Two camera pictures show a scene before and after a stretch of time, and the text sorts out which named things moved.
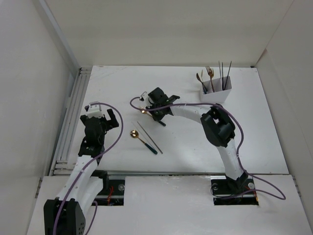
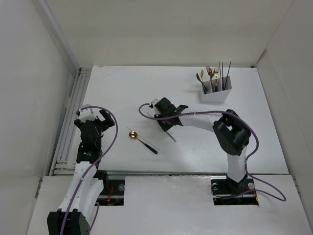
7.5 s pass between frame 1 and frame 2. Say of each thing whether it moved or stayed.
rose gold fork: stayed
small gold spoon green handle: stayed
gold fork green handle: moved
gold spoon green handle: stayed
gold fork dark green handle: moved
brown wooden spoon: stayed
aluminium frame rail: stayed
